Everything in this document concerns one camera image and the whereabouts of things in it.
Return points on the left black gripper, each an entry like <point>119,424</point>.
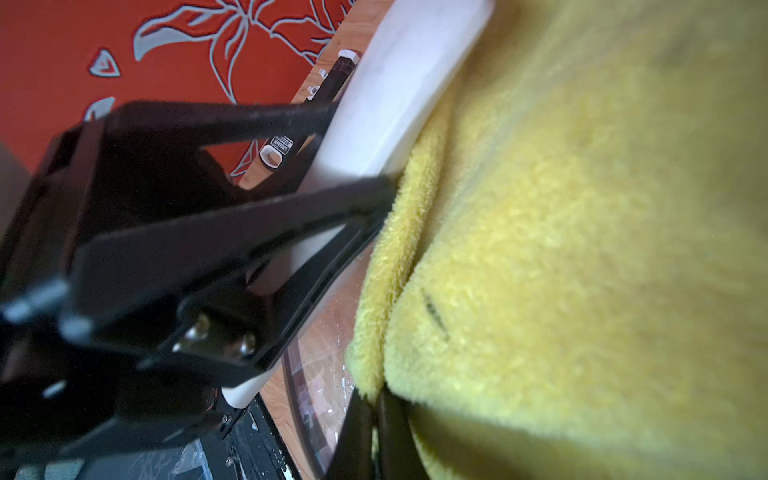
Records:
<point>58,399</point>

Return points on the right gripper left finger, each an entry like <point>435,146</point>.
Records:
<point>353,456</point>

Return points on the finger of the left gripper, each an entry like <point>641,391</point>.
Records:
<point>222,293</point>
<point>157,149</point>

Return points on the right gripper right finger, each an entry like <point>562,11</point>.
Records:
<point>398,457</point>

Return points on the glass lid with white handle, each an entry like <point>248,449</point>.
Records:
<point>408,64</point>

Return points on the yellow microfiber cloth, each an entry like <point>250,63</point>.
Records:
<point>573,281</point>

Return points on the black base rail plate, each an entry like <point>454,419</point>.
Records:
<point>254,449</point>

